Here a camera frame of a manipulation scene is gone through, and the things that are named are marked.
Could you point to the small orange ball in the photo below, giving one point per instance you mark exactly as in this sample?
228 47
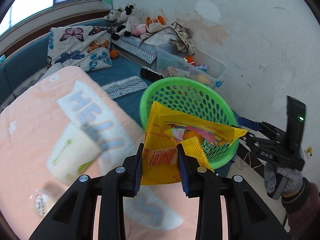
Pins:
114 54

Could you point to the grey gloved right hand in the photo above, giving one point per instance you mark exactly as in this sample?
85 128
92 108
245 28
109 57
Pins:
282 181

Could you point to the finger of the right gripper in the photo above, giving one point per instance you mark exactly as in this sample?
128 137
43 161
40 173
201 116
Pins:
257 143
253 125

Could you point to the butterfly print pillow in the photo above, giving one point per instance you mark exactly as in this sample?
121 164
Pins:
87 47

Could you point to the orange fox plush toy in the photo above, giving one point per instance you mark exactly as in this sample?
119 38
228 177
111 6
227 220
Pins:
156 23

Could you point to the black remote control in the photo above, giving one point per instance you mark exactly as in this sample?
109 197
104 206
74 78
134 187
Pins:
150 75

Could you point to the clear plastic storage box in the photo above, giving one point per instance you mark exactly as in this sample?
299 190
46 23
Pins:
205 70

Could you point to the cow plush toy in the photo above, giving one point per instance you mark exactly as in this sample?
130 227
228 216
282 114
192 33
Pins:
125 23

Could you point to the grey plush toy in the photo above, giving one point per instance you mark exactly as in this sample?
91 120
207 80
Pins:
113 14

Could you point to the white paper cup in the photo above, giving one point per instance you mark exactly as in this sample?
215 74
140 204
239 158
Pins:
72 154

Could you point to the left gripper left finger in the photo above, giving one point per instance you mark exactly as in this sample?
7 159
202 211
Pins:
72 217

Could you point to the yellow snack wrapper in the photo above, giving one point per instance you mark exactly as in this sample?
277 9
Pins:
168 128

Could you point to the pink plush toy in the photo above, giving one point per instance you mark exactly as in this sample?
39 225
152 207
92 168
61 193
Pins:
139 29

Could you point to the dark red sleeve forearm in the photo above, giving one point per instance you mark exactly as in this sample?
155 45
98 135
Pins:
302 211

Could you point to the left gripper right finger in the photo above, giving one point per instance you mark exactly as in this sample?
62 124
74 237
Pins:
229 208

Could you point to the green plastic basket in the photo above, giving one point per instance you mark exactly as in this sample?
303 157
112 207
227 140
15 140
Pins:
188 96

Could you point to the blue white patterned cloth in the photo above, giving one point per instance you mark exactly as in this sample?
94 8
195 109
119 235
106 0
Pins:
124 87

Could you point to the crumpled beige cloth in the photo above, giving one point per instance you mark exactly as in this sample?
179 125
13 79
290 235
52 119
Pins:
175 34

